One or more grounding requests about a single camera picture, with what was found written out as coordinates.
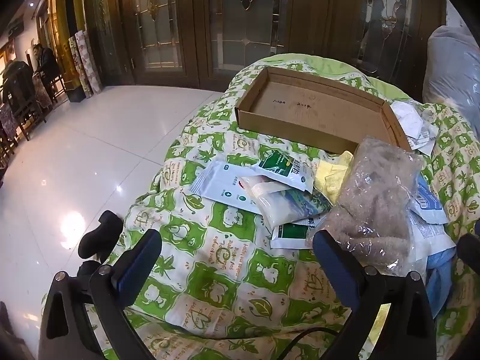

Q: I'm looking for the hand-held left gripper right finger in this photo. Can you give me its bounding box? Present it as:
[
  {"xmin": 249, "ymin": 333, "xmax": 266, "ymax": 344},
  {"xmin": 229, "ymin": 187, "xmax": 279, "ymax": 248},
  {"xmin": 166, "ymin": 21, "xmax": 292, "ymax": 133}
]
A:
[{"xmin": 312, "ymin": 229, "xmax": 437, "ymax": 360}]

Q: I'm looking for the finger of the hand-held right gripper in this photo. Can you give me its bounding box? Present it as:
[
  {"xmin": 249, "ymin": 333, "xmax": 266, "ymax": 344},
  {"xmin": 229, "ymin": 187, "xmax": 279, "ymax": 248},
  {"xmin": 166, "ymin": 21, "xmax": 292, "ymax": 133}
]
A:
[{"xmin": 457, "ymin": 232, "xmax": 480, "ymax": 267}]

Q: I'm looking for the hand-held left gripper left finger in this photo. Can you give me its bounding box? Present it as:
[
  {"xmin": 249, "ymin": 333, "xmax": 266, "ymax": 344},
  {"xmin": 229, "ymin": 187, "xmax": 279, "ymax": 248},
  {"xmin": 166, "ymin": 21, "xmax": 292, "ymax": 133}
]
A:
[{"xmin": 37, "ymin": 229, "xmax": 163, "ymax": 360}]

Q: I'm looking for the large white printed packet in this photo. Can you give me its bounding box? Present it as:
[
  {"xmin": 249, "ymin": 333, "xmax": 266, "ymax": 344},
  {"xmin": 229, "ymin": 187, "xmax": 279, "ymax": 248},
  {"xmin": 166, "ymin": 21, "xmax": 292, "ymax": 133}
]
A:
[{"xmin": 405, "ymin": 210, "xmax": 456, "ymax": 271}]

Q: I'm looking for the blue towel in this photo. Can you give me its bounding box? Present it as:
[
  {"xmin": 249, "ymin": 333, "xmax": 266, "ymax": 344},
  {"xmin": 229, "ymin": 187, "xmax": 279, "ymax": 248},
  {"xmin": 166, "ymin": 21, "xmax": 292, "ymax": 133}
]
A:
[{"xmin": 425, "ymin": 247, "xmax": 456, "ymax": 319}]

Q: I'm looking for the green and white packet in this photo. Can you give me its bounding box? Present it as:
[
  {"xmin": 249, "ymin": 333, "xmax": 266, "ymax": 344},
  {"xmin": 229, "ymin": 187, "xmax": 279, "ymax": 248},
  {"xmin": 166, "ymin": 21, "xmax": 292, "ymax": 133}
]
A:
[
  {"xmin": 250, "ymin": 149, "xmax": 316, "ymax": 192},
  {"xmin": 270, "ymin": 214, "xmax": 331, "ymax": 250}
]

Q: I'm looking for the white packet with blue label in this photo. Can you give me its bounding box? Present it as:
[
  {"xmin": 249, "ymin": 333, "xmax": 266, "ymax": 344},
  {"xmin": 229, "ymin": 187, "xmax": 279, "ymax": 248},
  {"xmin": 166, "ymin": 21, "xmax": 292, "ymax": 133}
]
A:
[{"xmin": 409, "ymin": 176, "xmax": 449, "ymax": 226}]

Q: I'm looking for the brown plush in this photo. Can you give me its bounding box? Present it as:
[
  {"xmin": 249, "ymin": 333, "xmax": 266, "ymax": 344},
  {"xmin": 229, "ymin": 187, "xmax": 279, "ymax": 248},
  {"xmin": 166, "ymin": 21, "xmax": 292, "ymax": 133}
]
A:
[{"xmin": 305, "ymin": 137, "xmax": 424, "ymax": 274}]

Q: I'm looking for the yellow towel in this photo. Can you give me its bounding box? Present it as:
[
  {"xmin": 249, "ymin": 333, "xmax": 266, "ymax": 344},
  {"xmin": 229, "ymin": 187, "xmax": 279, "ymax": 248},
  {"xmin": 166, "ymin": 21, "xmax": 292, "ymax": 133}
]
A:
[{"xmin": 313, "ymin": 150, "xmax": 355, "ymax": 205}]

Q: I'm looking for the clear zip bag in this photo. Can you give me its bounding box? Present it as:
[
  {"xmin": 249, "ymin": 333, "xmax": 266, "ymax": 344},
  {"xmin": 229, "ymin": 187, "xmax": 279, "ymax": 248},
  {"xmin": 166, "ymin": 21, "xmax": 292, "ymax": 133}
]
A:
[{"xmin": 240, "ymin": 174, "xmax": 332, "ymax": 233}]

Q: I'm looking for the white packet with red circle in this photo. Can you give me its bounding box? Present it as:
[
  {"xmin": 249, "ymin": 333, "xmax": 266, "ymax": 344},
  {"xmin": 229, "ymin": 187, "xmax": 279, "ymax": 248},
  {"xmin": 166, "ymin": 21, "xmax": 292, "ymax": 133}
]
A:
[{"xmin": 189, "ymin": 160, "xmax": 271, "ymax": 214}]

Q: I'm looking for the shallow cardboard box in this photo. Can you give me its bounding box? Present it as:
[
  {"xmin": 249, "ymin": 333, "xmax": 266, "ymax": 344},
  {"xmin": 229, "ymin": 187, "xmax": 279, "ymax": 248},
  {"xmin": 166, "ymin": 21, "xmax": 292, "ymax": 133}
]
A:
[{"xmin": 234, "ymin": 67, "xmax": 413, "ymax": 154}]

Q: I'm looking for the green printed blanket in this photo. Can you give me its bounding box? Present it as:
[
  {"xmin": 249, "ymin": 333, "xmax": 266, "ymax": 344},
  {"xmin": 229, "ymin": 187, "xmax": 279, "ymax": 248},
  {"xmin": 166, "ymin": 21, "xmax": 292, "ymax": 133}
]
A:
[{"xmin": 41, "ymin": 53, "xmax": 480, "ymax": 360}]

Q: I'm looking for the pile of wrapped white masks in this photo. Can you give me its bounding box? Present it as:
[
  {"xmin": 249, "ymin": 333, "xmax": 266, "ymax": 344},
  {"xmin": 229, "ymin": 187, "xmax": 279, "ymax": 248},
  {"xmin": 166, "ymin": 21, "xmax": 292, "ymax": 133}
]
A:
[{"xmin": 392, "ymin": 99, "xmax": 439, "ymax": 154}]

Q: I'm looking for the large grey plastic bag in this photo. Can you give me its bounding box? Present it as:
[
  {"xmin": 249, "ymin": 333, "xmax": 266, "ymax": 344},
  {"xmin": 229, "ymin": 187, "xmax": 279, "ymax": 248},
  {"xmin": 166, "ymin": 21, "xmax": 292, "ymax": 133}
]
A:
[{"xmin": 422, "ymin": 25, "xmax": 480, "ymax": 136}]

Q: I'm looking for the wooden chair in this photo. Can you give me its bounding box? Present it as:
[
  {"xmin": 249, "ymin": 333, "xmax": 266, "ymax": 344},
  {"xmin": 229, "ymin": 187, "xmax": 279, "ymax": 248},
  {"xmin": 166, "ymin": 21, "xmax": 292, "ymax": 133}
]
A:
[{"xmin": 13, "ymin": 95, "xmax": 47, "ymax": 141}]

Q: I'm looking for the stack of patterned boxes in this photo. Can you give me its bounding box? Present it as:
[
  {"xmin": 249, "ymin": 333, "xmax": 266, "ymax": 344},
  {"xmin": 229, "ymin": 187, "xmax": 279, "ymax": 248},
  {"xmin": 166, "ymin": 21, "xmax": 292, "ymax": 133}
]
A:
[{"xmin": 67, "ymin": 30, "xmax": 104, "ymax": 100}]

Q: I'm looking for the wooden glass door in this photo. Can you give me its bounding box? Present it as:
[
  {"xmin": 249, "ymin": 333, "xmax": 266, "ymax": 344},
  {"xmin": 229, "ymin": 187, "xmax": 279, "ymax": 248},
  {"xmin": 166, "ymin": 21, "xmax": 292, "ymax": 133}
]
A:
[{"xmin": 82, "ymin": 0, "xmax": 447, "ymax": 91}]

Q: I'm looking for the black cable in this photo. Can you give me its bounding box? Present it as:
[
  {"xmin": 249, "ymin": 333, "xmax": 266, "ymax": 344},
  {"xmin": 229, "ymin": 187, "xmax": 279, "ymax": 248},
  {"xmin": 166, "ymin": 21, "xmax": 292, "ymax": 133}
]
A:
[{"xmin": 277, "ymin": 326, "xmax": 338, "ymax": 360}]

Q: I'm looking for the wall air conditioner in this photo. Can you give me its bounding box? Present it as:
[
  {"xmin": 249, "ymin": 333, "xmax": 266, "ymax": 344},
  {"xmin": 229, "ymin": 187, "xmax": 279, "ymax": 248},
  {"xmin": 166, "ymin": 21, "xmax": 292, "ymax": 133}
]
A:
[{"xmin": 7, "ymin": 19, "xmax": 27, "ymax": 38}]

